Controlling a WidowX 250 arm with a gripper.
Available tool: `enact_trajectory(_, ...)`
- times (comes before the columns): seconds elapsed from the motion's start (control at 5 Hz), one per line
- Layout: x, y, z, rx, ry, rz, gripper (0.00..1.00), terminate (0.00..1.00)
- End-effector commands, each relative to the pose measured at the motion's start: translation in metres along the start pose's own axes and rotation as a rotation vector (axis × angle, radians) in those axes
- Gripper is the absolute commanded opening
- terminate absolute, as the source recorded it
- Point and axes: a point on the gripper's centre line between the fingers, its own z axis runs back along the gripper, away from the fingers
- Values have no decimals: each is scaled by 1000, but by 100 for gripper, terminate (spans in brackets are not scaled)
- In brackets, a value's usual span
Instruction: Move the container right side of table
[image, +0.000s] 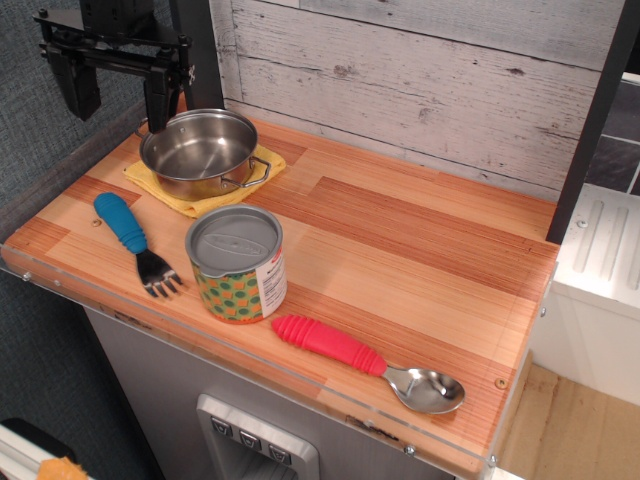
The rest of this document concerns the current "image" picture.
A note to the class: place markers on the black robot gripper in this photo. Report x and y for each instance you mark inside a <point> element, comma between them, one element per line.
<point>77,42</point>

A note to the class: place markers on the patterned can with grey lid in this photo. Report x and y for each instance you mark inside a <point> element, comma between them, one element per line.
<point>237,258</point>

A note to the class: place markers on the stainless steel pot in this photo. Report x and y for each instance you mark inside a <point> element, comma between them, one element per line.
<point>204,153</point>

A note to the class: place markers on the orange object bottom left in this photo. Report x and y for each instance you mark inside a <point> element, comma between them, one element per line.
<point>60,469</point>

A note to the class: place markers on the white toy sink unit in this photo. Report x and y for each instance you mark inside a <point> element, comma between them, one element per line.
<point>588,327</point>

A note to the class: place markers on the black vertical post left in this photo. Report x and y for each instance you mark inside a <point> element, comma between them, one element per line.
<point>193,18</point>

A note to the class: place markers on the black vertical post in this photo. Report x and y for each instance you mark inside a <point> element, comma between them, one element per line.
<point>193,18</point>
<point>619,53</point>

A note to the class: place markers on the blue handled fork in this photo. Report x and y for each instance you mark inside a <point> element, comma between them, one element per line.
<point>157,277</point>

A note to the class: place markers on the red handled spoon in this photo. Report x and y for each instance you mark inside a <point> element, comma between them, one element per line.
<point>421,390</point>

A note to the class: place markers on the black vertical post right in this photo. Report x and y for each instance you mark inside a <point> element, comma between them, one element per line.
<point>619,53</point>

